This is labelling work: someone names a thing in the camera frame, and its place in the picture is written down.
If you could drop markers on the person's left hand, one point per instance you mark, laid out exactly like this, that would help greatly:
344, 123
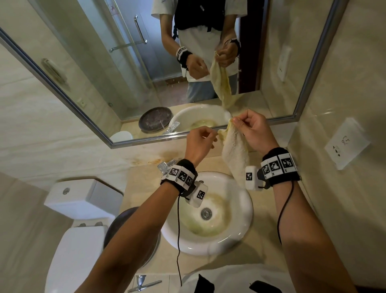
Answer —
197, 146

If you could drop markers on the person's right hand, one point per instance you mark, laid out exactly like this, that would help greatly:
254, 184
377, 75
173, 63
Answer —
258, 132

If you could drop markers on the person's left fingers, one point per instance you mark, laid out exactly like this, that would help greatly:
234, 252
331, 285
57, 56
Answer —
211, 134

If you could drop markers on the person's right thumb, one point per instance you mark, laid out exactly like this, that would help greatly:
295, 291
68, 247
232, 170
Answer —
241, 122

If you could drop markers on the yellowish white cloth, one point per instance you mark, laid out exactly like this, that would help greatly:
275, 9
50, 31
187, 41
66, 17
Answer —
235, 157

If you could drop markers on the person's right forearm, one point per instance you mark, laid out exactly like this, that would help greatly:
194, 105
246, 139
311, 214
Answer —
310, 241

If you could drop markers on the person's left forearm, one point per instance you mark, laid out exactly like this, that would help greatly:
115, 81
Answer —
135, 238

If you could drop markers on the black marker wristband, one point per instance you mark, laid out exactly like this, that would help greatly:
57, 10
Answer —
279, 166
181, 175

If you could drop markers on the chrome faucet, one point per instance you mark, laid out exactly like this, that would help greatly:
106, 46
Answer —
165, 167

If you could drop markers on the chrome sink drain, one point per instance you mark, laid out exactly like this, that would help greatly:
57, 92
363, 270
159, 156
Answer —
206, 213

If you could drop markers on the white round sink basin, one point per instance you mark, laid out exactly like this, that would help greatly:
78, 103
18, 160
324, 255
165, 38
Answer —
229, 223

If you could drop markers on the white toilet tank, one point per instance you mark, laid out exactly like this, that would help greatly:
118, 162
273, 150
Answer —
84, 199

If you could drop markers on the person's white shirt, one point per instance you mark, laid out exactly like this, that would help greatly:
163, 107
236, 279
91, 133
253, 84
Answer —
235, 279

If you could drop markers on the chrome flush button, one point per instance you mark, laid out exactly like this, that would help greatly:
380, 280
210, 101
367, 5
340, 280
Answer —
66, 191

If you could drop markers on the white toilet lid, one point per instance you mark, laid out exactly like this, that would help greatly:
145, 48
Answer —
75, 256

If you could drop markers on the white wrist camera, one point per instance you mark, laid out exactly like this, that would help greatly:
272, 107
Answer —
251, 178
197, 194

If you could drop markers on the white wall socket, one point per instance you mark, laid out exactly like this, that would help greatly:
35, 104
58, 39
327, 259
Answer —
346, 143

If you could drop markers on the metal-framed wall mirror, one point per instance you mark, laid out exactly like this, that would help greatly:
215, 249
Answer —
99, 75

